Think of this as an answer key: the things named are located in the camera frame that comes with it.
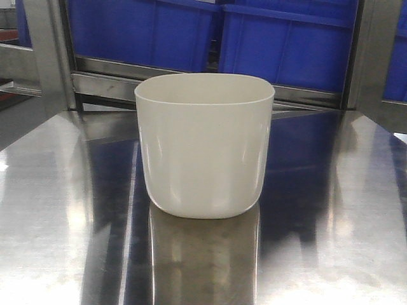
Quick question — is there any blue crate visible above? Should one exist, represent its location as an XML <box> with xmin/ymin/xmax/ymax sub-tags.
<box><xmin>67</xmin><ymin>1</ymin><xmax>221</xmax><ymax>72</ymax></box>
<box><xmin>218</xmin><ymin>1</ymin><xmax>359</xmax><ymax>92</ymax></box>
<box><xmin>383</xmin><ymin>1</ymin><xmax>406</xmax><ymax>103</ymax></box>
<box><xmin>15</xmin><ymin>0</ymin><xmax>32</xmax><ymax>48</ymax></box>

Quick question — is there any blue crate far right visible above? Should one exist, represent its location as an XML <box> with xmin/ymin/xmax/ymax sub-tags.
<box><xmin>383</xmin><ymin>1</ymin><xmax>406</xmax><ymax>103</ymax></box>

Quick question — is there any blue crate far left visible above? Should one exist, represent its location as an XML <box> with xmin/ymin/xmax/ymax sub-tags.
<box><xmin>15</xmin><ymin>0</ymin><xmax>32</xmax><ymax>48</ymax></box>

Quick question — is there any steel shelf frame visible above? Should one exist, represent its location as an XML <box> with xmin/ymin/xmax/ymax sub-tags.
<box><xmin>1</xmin><ymin>1</ymin><xmax>406</xmax><ymax>123</ymax></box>

